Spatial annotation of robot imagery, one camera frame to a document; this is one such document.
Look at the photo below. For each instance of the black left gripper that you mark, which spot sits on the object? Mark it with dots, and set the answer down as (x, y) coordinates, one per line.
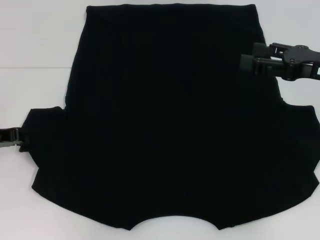
(7, 137)

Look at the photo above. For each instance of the black shirt with FREE print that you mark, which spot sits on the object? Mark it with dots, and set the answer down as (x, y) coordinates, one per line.
(162, 112)

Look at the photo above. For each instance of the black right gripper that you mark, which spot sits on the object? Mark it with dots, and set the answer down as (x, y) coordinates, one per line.
(300, 62)

